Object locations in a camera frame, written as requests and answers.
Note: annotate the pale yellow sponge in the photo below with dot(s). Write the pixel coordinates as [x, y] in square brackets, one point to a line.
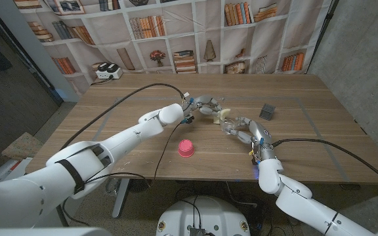
[223, 114]

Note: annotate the clear glass cup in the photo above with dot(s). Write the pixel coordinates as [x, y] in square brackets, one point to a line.
[229, 124]

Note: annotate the small dark grey studded block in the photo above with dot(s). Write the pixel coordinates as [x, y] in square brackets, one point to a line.
[267, 112]

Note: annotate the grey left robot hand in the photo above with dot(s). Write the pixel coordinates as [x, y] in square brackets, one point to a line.
[203, 103]

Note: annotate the grey metal table leg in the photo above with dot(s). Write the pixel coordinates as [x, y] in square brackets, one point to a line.
[120, 198]

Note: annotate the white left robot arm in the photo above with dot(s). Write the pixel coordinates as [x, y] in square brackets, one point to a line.
[77, 170]

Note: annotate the white power strip black plugs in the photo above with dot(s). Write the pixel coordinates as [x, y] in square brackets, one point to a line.
[108, 72]

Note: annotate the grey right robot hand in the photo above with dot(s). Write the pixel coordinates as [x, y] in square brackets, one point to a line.
[259, 134]

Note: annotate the speckled cork board piece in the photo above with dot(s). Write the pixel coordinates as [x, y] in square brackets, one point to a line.
[21, 145]

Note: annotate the pink upside-down cup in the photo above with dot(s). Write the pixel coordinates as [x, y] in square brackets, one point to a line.
[186, 148]

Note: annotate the printed bookshelf backdrop cloth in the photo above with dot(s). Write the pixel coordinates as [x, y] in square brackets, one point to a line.
[182, 42]

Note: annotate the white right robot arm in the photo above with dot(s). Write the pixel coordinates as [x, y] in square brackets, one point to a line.
[294, 196]

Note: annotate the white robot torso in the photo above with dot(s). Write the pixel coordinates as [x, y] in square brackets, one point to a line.
[203, 213]

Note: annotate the black backdrop stand pole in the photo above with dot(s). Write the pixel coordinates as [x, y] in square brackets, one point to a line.
[322, 32]

